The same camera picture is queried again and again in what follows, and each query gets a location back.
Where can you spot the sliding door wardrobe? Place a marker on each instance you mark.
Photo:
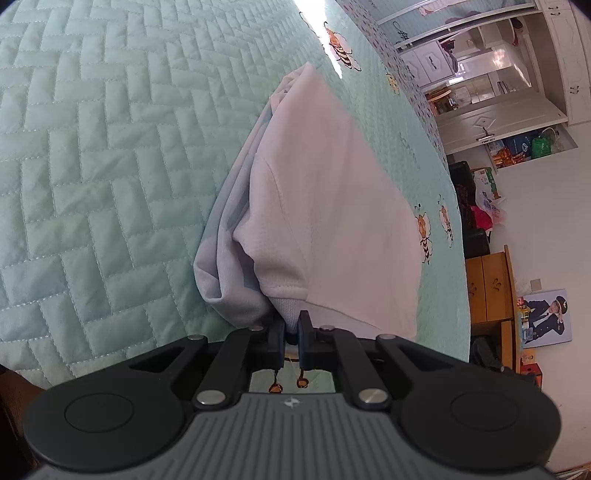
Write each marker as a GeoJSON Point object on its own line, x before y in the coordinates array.
{"type": "Point", "coordinates": [461, 18]}

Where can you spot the black bag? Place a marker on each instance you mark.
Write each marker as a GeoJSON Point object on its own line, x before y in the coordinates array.
{"type": "Point", "coordinates": [489, 357]}

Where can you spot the white plastic bag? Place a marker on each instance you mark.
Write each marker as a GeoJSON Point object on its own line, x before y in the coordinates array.
{"type": "Point", "coordinates": [491, 207]}

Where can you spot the pile of colourful bags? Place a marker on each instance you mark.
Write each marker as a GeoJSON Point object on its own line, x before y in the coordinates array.
{"type": "Point", "coordinates": [526, 147]}

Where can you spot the green and white cardboard box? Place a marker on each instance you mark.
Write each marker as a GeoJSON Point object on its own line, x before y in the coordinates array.
{"type": "Point", "coordinates": [487, 182]}

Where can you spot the portrait photo print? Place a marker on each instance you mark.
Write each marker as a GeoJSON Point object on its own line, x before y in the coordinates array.
{"type": "Point", "coordinates": [547, 318]}

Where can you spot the red cloth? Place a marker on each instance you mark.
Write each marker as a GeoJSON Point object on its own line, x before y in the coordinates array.
{"type": "Point", "coordinates": [480, 217]}

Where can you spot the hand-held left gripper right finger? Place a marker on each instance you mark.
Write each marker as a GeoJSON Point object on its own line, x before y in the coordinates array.
{"type": "Point", "coordinates": [304, 344]}

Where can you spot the mint bee print quilted bedspread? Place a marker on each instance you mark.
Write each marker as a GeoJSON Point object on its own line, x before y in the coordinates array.
{"type": "Point", "coordinates": [115, 161]}

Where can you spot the white t-shirt with navy trim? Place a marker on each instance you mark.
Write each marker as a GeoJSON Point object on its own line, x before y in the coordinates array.
{"type": "Point", "coordinates": [323, 207]}

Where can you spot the black sofa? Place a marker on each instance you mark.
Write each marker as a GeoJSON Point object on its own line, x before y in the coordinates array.
{"type": "Point", "coordinates": [468, 184]}

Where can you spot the white door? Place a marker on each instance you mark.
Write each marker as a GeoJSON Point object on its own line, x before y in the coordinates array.
{"type": "Point", "coordinates": [503, 124]}

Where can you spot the white drawer cabinet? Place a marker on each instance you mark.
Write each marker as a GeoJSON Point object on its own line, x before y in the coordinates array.
{"type": "Point", "coordinates": [427, 62]}

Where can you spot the wooden nightstand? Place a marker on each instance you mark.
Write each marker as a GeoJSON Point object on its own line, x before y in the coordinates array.
{"type": "Point", "coordinates": [489, 286]}

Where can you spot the wooden chair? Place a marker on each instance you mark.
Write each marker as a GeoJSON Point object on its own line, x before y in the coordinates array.
{"type": "Point", "coordinates": [441, 101]}

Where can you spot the white wall switch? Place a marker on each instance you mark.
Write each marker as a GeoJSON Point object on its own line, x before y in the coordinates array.
{"type": "Point", "coordinates": [535, 285]}

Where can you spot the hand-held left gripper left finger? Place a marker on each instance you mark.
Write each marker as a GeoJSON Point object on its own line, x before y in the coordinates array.
{"type": "Point", "coordinates": [280, 344]}

